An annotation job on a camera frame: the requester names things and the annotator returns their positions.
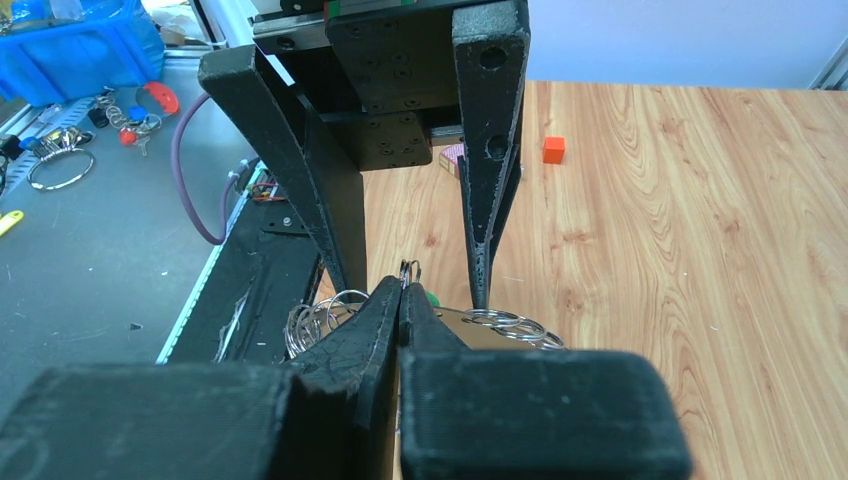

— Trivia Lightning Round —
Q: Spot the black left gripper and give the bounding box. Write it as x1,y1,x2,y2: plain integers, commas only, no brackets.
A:
198,1,531,309

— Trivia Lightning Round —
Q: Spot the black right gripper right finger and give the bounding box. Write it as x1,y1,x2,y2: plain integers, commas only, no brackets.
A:
399,284,693,479

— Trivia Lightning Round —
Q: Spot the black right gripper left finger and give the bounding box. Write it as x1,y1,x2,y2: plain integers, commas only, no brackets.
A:
1,276,402,479

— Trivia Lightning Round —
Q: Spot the green key tag with key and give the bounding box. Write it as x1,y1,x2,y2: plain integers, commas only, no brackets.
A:
426,291,441,307

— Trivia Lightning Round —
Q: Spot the pile of keys and rings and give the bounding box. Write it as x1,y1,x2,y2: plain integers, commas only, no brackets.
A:
0,81,181,193

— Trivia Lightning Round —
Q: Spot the red playing card box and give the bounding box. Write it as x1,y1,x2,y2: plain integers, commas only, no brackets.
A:
439,143,465,180

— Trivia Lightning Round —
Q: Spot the orange cube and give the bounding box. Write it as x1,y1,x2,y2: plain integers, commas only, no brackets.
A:
542,136,567,165

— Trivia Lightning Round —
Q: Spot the blue plastic bin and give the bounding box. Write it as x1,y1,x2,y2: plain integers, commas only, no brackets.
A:
1,0,165,107

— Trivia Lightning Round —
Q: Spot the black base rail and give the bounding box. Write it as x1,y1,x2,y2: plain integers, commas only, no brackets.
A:
156,199,323,364

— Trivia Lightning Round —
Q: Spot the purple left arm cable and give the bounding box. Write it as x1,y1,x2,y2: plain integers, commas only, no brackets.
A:
171,91,243,246

